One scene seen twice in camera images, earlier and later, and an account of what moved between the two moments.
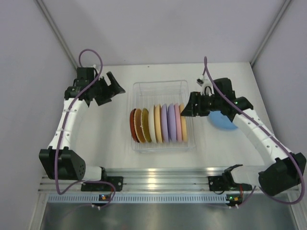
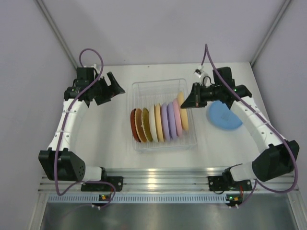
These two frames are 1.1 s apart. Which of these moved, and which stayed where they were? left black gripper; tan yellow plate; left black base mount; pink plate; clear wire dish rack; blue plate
Moved: tan yellow plate; pink plate
Stayed: blue plate; left black base mount; clear wire dish rack; left black gripper
